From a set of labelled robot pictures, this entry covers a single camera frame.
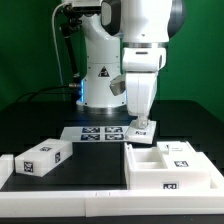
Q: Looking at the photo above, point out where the white cabinet body box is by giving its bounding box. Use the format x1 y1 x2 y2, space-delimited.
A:
124 144 211 190

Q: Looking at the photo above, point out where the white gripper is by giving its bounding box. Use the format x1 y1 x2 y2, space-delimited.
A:
123 48 166 129

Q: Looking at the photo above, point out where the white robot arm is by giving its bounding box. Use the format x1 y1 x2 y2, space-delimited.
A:
61 0 186 131

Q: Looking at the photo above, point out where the black cable bundle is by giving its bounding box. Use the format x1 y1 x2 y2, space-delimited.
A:
14 84 83 103

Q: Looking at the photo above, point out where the white door panel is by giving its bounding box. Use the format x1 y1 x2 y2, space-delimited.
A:
157 141 200 169
125 120 156 144

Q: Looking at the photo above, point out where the white marker tag sheet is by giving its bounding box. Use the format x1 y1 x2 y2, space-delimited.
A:
60 126 128 142

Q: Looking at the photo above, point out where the white cabinet top block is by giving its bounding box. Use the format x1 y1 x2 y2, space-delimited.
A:
15 139 73 177

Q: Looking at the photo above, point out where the white cable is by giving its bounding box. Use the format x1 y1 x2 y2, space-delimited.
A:
50 2 73 101

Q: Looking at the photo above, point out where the white fence rail frame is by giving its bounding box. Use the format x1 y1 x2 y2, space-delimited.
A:
0 154 224 218

